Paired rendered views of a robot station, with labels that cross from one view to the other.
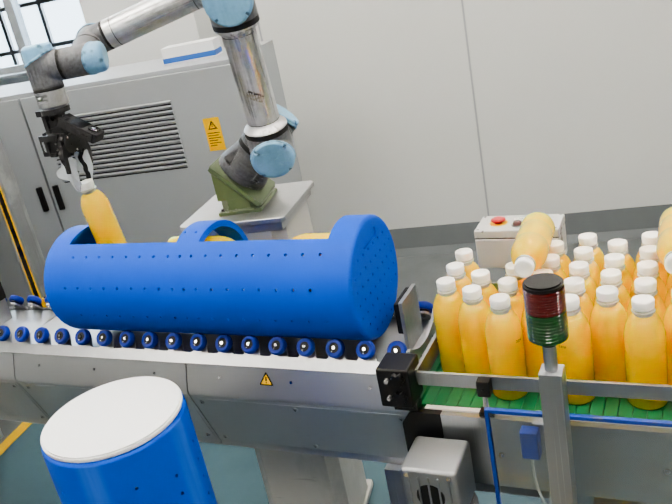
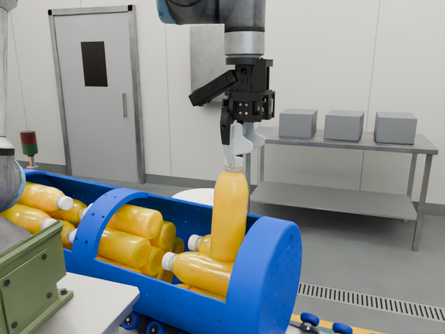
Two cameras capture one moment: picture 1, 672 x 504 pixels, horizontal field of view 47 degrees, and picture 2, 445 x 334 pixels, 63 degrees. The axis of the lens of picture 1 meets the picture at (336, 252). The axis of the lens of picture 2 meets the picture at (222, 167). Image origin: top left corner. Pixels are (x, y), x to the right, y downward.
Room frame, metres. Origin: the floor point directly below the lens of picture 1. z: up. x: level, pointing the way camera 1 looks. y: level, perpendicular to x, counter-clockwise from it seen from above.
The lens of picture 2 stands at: (2.68, 0.58, 1.54)
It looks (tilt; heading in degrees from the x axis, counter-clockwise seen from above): 16 degrees down; 181
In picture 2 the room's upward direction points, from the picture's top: straight up
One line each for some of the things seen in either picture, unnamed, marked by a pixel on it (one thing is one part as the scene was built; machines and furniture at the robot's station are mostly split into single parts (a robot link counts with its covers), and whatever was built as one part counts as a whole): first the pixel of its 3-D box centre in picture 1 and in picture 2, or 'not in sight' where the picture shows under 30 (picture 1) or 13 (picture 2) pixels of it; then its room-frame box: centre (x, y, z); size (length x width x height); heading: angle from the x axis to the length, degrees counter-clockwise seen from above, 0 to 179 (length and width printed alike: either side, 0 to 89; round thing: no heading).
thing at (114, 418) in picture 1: (112, 416); (204, 201); (1.33, 0.49, 1.03); 0.28 x 0.28 x 0.01
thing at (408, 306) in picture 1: (408, 317); not in sight; (1.57, -0.13, 0.99); 0.10 x 0.02 x 0.12; 152
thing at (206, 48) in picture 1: (191, 51); not in sight; (3.58, 0.45, 1.48); 0.24 x 0.12 x 0.08; 80
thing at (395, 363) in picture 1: (401, 381); not in sight; (1.37, -0.08, 0.95); 0.10 x 0.07 x 0.10; 152
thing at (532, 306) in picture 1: (544, 297); (28, 138); (1.08, -0.30, 1.23); 0.06 x 0.06 x 0.04
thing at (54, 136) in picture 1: (60, 131); (247, 90); (1.96, 0.62, 1.50); 0.09 x 0.08 x 0.12; 63
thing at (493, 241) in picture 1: (521, 240); not in sight; (1.73, -0.45, 1.05); 0.20 x 0.10 x 0.10; 62
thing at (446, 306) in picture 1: (452, 328); not in sight; (1.46, -0.21, 1.00); 0.07 x 0.07 x 0.20
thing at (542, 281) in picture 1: (547, 325); (30, 149); (1.08, -0.30, 1.18); 0.06 x 0.06 x 0.16
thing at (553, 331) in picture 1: (546, 323); (30, 148); (1.08, -0.30, 1.18); 0.06 x 0.06 x 0.05
